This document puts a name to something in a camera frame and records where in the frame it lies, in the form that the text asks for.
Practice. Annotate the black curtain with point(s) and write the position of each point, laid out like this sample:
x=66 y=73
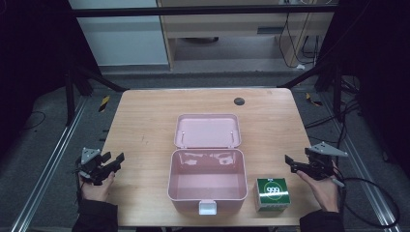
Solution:
x=32 y=64
x=377 y=80

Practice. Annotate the light wooden desk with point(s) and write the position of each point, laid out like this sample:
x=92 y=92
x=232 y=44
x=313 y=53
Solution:
x=225 y=25

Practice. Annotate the black horizontal frame bar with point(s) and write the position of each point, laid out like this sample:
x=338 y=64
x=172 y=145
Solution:
x=199 y=10

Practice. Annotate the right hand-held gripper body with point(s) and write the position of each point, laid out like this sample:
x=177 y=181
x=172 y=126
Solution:
x=322 y=164

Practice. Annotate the aluminium floor rail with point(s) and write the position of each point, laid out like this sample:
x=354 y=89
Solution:
x=361 y=161
x=48 y=164

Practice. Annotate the white cabinet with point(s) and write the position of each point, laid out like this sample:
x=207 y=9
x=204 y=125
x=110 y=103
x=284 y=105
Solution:
x=122 y=38

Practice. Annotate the black metal frame stand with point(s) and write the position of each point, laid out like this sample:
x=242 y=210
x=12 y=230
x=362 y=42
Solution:
x=70 y=96
x=337 y=93

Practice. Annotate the dark round table grommet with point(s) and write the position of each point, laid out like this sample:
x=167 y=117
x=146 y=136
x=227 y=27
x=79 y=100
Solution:
x=239 y=101

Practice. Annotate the pink plastic storage box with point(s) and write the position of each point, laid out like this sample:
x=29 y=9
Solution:
x=208 y=174

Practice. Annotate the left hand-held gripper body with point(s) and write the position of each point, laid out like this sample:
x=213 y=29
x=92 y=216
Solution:
x=92 y=167

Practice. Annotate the yellow black tape strip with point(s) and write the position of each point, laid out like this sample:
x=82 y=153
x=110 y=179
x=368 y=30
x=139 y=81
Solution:
x=103 y=103
x=313 y=100

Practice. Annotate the green and white carton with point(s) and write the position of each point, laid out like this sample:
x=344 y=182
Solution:
x=273 y=193

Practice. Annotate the person's right hand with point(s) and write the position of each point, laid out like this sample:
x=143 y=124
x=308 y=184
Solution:
x=322 y=193

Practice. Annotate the person's left hand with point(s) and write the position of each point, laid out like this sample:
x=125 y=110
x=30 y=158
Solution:
x=96 y=190

